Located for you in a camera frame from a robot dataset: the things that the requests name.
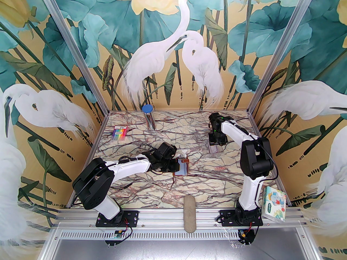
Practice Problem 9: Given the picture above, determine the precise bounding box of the brown leather card holder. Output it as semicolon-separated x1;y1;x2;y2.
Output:
173;158;189;176

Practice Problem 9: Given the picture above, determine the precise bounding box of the beige oblong pad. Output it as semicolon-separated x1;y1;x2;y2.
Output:
183;195;197;233

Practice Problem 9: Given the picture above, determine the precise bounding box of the pack of coloured markers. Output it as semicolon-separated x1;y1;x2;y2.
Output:
111;125;128;141

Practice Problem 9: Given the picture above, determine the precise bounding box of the clear jar with blue lid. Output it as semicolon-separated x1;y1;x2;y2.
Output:
142;105;156;131

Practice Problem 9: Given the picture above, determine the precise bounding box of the printed tissue pack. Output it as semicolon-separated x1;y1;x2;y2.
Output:
262;186;287;223

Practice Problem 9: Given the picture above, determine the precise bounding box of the slotted metal panel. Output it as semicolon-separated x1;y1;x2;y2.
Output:
41;228;322;260

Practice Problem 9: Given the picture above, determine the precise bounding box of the small green circuit board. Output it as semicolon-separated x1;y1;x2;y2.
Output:
105;229;128;247

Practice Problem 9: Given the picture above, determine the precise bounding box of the small board with yellow connector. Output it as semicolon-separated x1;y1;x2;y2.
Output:
236;228;257;245

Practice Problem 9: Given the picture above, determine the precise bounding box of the aluminium table side rail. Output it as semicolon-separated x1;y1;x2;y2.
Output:
248;111;292;207
66;111;110;208

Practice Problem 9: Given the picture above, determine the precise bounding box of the aluminium front rail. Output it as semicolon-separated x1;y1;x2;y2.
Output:
52;207;309;229

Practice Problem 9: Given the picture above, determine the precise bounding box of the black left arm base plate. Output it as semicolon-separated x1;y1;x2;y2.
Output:
95;210;139;228

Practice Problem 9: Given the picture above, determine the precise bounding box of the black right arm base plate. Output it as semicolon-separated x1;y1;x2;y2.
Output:
219;210;263;227

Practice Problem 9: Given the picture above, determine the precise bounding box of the aluminium frame post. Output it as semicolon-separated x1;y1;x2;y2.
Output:
35;0;111;112
247;0;318;113

